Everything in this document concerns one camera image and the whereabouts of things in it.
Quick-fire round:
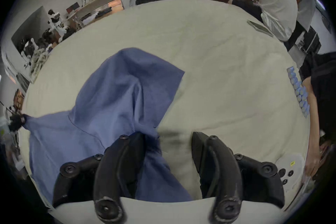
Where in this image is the long wooden desk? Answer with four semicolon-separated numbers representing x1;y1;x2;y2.
66;0;124;27

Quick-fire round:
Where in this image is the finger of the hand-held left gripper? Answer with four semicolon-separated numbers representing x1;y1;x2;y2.
9;114;27;131

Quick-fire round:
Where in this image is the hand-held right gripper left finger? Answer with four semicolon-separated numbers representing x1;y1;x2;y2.
52;132;147;224

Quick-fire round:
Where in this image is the spare white hand-held gripper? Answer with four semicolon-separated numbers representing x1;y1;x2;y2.
275;153;305;193

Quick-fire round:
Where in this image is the phone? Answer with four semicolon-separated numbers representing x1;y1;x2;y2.
247;20;274;38

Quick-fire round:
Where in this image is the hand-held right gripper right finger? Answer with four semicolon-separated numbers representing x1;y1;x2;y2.
191;131;286;224

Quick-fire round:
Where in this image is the bed with beige sheet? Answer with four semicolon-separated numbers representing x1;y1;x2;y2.
19;0;311;219

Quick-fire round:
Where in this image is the strip of blue caps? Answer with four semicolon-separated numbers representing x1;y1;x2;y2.
286;66;310;119

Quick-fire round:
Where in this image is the blue shirt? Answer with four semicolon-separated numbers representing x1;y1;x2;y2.
22;47;195;205

